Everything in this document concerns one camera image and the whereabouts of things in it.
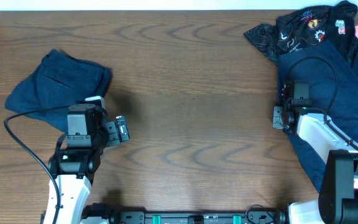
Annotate navy blue shorts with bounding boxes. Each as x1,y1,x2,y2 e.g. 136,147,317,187
4,49,112,133
276,36,358,194

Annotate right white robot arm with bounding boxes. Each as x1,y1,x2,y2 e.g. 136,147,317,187
273,106,358,223

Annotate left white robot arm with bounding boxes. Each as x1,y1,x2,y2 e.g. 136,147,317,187
43,102,130,223

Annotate folded navy blue shorts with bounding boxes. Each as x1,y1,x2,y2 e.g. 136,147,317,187
4,49,112,133

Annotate black printed cycling jersey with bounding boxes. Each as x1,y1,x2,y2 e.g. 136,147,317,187
244,1,358,64

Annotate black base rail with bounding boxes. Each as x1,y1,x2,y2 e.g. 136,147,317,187
40,202,291,224

